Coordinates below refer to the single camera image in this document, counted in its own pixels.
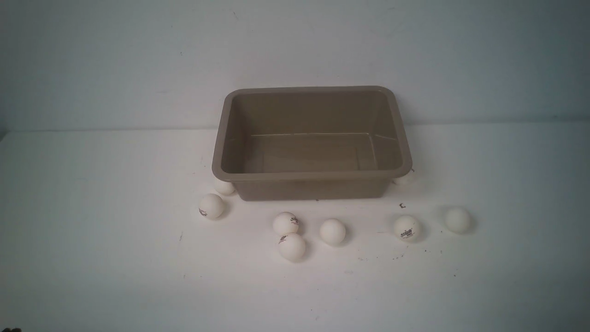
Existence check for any tan plastic bin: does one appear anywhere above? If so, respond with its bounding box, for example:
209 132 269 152
212 86 413 201

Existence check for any white ball red black logo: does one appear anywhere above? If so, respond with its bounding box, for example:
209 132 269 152
393 215 422 242

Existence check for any white ball under bin corner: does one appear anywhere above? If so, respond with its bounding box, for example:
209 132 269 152
213 178 236 196

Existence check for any plain white ball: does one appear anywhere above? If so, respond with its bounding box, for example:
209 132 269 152
319 219 346 246
444 207 471 234

